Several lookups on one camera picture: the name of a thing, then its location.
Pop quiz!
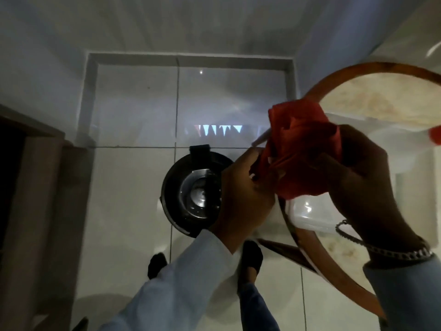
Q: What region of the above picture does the person's left forearm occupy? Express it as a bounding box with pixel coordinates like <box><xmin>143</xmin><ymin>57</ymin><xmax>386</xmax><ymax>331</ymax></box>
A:
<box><xmin>99</xmin><ymin>229</ymin><xmax>242</xmax><ymax>331</ymax></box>

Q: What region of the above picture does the person's black left shoe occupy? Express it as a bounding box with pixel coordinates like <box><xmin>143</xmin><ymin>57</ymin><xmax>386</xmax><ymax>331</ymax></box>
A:
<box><xmin>147</xmin><ymin>252</ymin><xmax>169</xmax><ymax>280</ymax></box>

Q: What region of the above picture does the person's right hand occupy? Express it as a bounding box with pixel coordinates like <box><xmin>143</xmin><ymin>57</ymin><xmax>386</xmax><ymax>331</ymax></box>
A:
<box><xmin>319</xmin><ymin>124</ymin><xmax>419</xmax><ymax>251</ymax></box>

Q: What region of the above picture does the silver chain bracelet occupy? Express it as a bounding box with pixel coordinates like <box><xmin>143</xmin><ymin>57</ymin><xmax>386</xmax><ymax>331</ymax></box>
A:
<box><xmin>336</xmin><ymin>219</ymin><xmax>434</xmax><ymax>262</ymax></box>

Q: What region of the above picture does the person's black right shoe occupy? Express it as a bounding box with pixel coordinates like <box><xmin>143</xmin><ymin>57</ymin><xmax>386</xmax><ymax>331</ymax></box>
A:
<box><xmin>240</xmin><ymin>240</ymin><xmax>264</xmax><ymax>277</ymax></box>

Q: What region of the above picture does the person's right forearm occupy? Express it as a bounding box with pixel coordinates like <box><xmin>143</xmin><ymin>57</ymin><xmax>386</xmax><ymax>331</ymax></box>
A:
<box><xmin>363</xmin><ymin>250</ymin><xmax>441</xmax><ymax>331</ymax></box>

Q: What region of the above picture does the black pedal trash bin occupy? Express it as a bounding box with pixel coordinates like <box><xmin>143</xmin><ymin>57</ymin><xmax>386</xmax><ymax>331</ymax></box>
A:
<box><xmin>160</xmin><ymin>144</ymin><xmax>239</xmax><ymax>238</ymax></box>

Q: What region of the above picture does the person's left hand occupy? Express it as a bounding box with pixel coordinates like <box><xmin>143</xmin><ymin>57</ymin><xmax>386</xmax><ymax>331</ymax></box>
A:
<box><xmin>211</xmin><ymin>147</ymin><xmax>280</xmax><ymax>254</ymax></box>

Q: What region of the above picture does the brown wooden door frame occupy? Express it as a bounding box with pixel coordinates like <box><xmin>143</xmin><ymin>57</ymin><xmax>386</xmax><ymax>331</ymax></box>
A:
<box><xmin>0</xmin><ymin>103</ymin><xmax>94</xmax><ymax>331</ymax></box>

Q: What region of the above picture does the clear plastic container with lid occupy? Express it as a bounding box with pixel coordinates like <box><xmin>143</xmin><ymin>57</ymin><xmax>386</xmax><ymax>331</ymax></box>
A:
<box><xmin>287</xmin><ymin>194</ymin><xmax>349</xmax><ymax>235</ymax></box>

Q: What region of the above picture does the translucent white plastic jug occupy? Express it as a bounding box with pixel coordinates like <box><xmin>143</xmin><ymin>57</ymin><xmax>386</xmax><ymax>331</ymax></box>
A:
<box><xmin>324</xmin><ymin>112</ymin><xmax>435</xmax><ymax>175</ymax></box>

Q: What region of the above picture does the person's black shoe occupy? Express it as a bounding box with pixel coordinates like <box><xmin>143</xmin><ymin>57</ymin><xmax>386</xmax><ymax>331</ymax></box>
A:
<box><xmin>240</xmin><ymin>240</ymin><xmax>264</xmax><ymax>277</ymax></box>
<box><xmin>147</xmin><ymin>252</ymin><xmax>169</xmax><ymax>280</ymax></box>

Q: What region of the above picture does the person's right leg in jeans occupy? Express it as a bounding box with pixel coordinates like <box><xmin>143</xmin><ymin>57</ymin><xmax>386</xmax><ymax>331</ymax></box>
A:
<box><xmin>237</xmin><ymin>271</ymin><xmax>280</xmax><ymax>331</ymax></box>

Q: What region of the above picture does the red cloth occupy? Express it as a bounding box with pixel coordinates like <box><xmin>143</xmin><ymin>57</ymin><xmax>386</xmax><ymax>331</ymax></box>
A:
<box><xmin>257</xmin><ymin>100</ymin><xmax>344</xmax><ymax>200</ymax></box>

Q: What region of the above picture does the round table with orange rim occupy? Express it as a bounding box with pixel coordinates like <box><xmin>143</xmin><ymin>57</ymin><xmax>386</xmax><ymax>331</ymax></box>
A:
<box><xmin>257</xmin><ymin>62</ymin><xmax>441</xmax><ymax>322</ymax></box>

